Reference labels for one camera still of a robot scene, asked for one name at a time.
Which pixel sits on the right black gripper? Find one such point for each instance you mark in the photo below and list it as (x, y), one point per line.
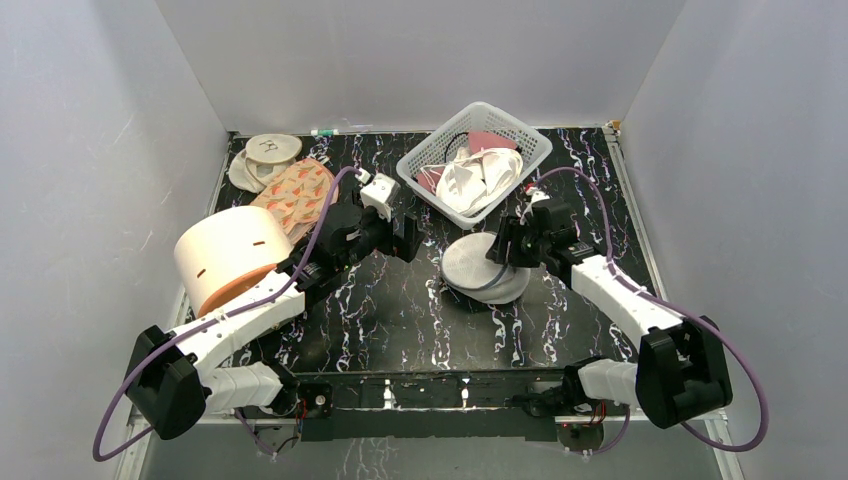
(515, 244)

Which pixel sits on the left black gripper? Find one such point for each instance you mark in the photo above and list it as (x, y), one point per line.
(405, 247)

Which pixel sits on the white mesh laundry bag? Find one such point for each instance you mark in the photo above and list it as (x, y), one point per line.
(466, 269)

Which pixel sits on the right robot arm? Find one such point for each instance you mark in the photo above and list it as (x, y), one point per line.
(681, 370)

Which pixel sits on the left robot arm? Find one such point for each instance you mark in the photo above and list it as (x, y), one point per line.
(175, 378)

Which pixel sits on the white crumpled cloth bag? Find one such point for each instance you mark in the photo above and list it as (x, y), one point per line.
(472, 181)

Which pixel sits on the white plastic laundry basket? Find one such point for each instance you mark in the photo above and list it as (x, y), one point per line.
(478, 116)

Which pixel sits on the white orange cylindrical container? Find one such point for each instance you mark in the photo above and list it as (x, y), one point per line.
(227, 253)

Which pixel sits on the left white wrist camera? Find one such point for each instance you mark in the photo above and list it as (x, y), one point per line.
(380, 193)

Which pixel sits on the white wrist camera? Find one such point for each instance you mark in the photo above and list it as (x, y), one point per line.
(535, 194)
(380, 193)

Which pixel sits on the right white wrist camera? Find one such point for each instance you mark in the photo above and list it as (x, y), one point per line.
(535, 194)

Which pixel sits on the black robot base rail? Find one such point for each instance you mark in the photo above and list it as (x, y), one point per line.
(424, 397)

